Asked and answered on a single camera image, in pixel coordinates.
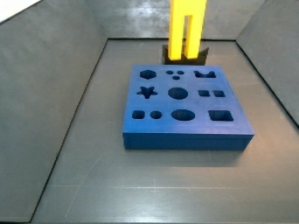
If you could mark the blue foam shape board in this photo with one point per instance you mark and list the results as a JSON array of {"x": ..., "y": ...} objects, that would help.
[{"x": 182, "y": 108}]

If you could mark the yellow double-square peg block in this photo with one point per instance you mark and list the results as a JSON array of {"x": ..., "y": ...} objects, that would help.
[{"x": 186, "y": 25}]

